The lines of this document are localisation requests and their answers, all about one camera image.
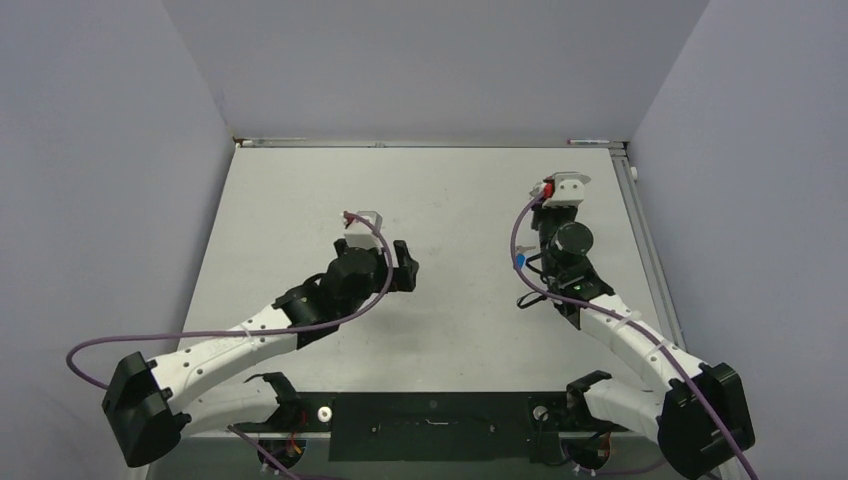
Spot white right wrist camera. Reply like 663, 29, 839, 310
529, 171, 591, 208

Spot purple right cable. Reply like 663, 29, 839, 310
508, 195, 763, 480

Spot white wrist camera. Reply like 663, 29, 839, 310
343, 211, 383, 250
529, 171, 591, 208

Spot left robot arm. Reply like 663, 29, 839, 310
102, 239, 420, 468

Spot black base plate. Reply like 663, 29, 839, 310
238, 391, 614, 463

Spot aluminium rail right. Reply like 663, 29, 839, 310
609, 143, 686, 347

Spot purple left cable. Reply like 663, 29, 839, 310
65, 211, 395, 392

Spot aluminium rail back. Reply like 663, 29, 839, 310
233, 138, 628, 150

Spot purple cable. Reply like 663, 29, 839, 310
65, 211, 395, 392
508, 195, 763, 480

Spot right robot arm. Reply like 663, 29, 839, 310
510, 197, 759, 479

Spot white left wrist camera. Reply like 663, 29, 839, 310
343, 211, 383, 250

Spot aluminium rail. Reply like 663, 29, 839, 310
609, 143, 686, 347
233, 138, 628, 150

